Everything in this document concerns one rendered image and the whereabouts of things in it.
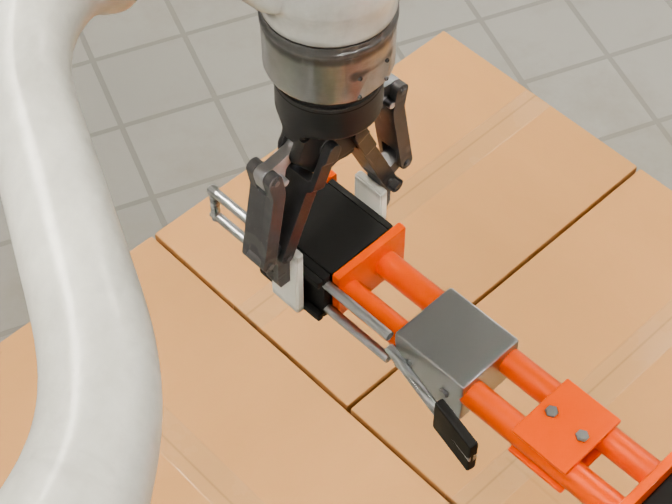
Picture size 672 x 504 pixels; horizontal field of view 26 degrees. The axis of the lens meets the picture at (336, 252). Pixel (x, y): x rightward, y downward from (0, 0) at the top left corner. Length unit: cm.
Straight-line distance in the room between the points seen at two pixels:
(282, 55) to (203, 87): 209
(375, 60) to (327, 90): 4
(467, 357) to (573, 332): 93
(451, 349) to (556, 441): 10
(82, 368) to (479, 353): 42
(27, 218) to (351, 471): 113
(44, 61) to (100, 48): 229
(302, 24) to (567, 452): 36
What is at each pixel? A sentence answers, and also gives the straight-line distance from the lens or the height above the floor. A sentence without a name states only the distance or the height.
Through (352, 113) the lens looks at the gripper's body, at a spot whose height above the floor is 146.
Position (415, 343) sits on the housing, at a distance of 107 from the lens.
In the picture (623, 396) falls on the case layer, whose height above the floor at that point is 54.
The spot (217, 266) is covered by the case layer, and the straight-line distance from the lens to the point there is 204.
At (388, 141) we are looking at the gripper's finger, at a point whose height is 135.
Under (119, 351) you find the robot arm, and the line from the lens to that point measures 73.
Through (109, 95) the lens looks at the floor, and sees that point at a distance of 303.
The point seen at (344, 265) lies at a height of 129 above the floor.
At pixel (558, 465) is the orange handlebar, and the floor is 128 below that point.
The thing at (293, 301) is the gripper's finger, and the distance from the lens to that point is 112.
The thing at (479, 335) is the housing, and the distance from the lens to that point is 108.
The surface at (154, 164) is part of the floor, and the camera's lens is 289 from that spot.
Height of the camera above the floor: 217
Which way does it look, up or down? 53 degrees down
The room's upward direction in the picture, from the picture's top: straight up
